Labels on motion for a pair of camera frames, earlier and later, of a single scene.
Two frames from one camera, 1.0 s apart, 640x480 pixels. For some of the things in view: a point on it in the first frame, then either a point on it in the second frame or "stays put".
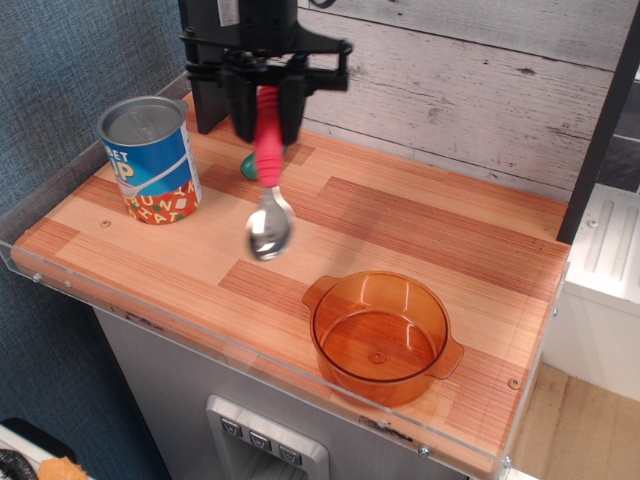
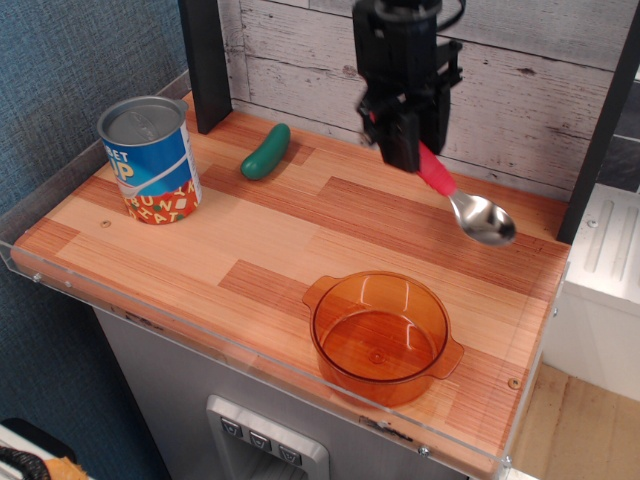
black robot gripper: x=268 y=41 to x=400 y=58
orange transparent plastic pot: x=382 y=338 stays put
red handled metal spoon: x=270 y=232 to x=480 y=220
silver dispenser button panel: x=247 y=445 stays put
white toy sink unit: x=595 y=333 stays put
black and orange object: x=27 y=453 stays put
